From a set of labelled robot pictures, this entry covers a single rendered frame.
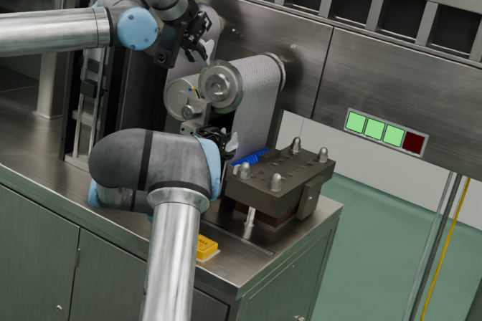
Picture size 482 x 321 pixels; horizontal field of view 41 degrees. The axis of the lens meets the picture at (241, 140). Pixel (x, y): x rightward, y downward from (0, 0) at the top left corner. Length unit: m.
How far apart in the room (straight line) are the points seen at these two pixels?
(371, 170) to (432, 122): 2.67
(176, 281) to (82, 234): 0.78
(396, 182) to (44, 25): 3.57
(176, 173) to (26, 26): 0.37
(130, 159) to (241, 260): 0.57
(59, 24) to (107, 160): 0.26
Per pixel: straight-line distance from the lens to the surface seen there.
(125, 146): 1.19
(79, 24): 1.21
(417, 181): 4.48
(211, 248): 1.63
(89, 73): 1.93
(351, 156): 4.58
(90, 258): 1.87
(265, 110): 1.93
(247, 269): 1.63
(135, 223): 1.73
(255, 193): 1.75
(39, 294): 2.08
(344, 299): 3.34
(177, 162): 1.18
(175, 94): 1.86
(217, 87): 1.76
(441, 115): 1.89
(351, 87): 1.96
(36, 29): 1.20
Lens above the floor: 1.75
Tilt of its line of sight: 20 degrees down
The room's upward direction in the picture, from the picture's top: 12 degrees clockwise
